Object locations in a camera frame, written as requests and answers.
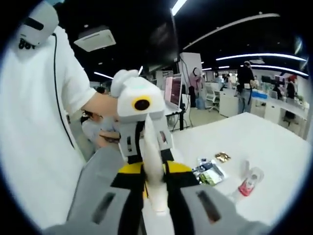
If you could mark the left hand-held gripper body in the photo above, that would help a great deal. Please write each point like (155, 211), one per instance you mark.
(137, 93)

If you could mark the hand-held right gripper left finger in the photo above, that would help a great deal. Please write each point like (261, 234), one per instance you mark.
(129, 203)

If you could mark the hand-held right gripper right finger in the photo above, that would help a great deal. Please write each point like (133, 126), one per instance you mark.
(183, 203)

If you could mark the white skincare tube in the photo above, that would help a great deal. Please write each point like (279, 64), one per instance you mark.
(155, 171)

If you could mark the green black skincare packet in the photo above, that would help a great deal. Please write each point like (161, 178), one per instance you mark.
(212, 176)

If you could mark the clear blue skincare sachet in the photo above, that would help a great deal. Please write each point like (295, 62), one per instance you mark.
(204, 162)

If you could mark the gold skincare sachet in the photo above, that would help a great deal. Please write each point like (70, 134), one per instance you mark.
(223, 157)

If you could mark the white skincare bottle red collar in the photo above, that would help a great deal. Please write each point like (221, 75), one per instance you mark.
(247, 188)

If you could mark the small clear-capped skincare bottle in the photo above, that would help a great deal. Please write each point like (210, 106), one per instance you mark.
(245, 169)

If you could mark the black tripod stand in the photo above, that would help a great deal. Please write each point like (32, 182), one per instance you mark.
(183, 120)

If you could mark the white monitor desk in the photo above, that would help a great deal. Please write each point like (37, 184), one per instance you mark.
(171, 112)

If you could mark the computer monitor pink screen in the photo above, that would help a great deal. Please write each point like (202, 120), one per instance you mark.
(174, 91)

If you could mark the light grey chair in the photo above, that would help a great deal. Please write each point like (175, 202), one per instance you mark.
(97, 169)

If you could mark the blue water jug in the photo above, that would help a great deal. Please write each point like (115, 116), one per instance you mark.
(200, 104)

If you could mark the ceiling air conditioner unit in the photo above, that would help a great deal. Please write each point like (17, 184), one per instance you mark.
(95, 40)

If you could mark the white office chair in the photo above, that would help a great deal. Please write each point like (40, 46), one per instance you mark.
(212, 96)

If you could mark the row of white office desks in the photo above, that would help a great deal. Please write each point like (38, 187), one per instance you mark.
(230, 105)

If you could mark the short ceiling light bar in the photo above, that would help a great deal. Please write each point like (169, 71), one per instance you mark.
(178, 7)

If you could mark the white chest-worn device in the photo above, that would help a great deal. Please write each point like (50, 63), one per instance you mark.
(36, 27)

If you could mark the long ceiling light strip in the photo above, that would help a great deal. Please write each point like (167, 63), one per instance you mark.
(256, 55)
(281, 69)

